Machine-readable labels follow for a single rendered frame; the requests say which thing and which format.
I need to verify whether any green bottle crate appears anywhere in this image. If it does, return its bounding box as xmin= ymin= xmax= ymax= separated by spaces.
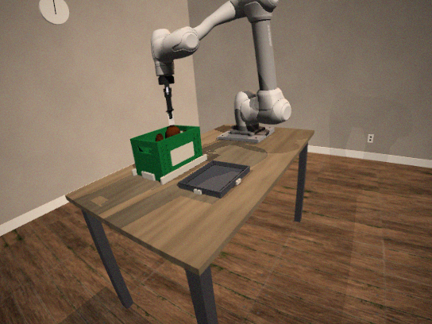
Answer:
xmin=130 ymin=125 xmax=203 ymax=181

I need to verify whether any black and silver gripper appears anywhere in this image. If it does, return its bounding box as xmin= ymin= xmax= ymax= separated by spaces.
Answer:
xmin=158 ymin=75 xmax=175 ymax=125

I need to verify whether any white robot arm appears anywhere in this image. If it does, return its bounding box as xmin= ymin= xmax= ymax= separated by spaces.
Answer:
xmin=151 ymin=0 xmax=291 ymax=136

